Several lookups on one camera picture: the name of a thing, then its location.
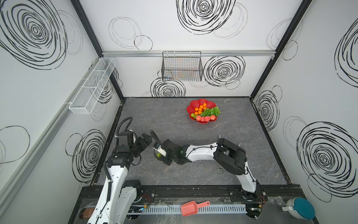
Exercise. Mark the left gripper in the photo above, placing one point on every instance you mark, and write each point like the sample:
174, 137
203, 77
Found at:
141, 144

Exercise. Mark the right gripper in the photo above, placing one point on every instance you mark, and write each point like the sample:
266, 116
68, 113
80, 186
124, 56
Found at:
166, 151

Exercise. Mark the red flower-shaped fruit bowl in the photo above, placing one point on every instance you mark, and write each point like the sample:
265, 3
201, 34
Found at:
197, 103

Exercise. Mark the green fake grape bunch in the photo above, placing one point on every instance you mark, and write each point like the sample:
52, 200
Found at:
211, 111

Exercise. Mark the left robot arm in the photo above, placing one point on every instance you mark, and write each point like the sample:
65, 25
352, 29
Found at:
118, 194

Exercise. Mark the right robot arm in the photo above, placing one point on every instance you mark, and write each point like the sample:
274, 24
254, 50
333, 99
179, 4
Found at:
228, 155

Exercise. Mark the metal kitchen tongs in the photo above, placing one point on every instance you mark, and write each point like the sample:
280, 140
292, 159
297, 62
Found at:
220, 169

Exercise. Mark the pink plastic scoop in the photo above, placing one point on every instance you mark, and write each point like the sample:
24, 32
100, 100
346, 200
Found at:
192, 208

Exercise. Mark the brown bottle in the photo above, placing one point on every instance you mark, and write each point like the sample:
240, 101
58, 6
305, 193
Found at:
86, 213

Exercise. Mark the teal and white container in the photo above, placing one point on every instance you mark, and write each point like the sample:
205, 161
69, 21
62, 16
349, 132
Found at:
300, 208

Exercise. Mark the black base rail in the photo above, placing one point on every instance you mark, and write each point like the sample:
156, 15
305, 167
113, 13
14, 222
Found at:
234, 193

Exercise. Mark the white wire shelf basket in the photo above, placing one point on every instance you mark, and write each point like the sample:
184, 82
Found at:
89, 94

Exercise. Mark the white slotted cable duct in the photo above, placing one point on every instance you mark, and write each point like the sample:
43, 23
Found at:
180, 210

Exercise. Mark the black wire basket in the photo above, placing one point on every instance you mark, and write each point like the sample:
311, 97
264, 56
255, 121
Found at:
182, 66

